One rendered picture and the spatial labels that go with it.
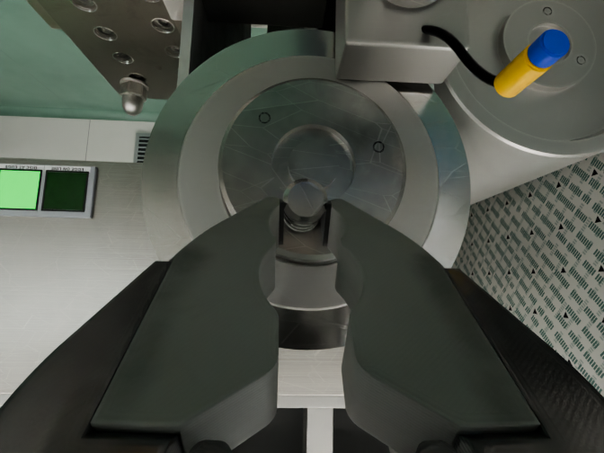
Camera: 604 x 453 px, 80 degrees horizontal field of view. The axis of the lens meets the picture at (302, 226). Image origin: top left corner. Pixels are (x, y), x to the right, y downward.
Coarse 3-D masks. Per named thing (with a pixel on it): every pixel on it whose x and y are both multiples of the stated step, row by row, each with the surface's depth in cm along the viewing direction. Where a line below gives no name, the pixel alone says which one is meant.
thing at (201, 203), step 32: (288, 64) 16; (320, 64) 17; (224, 96) 16; (384, 96) 17; (192, 128) 16; (224, 128) 16; (416, 128) 16; (192, 160) 16; (416, 160) 16; (192, 192) 15; (416, 192) 16; (192, 224) 15; (416, 224) 16; (288, 288) 15; (320, 288) 15
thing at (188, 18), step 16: (192, 0) 18; (192, 16) 18; (192, 32) 18; (208, 32) 21; (224, 32) 26; (240, 32) 35; (192, 48) 18; (208, 48) 21; (224, 48) 26; (192, 64) 18
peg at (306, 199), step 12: (300, 180) 11; (312, 180) 11; (288, 192) 11; (300, 192) 11; (312, 192) 11; (324, 192) 11; (288, 204) 11; (300, 204) 11; (312, 204) 11; (324, 204) 11; (288, 216) 11; (300, 216) 11; (312, 216) 11; (300, 228) 13; (312, 228) 13
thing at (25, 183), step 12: (0, 180) 47; (12, 180) 48; (24, 180) 48; (36, 180) 48; (0, 192) 47; (12, 192) 47; (24, 192) 47; (36, 192) 47; (0, 204) 47; (12, 204) 47; (24, 204) 47
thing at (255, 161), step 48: (288, 96) 15; (336, 96) 15; (240, 144) 14; (288, 144) 15; (336, 144) 15; (384, 144) 14; (240, 192) 14; (336, 192) 14; (384, 192) 14; (288, 240) 14
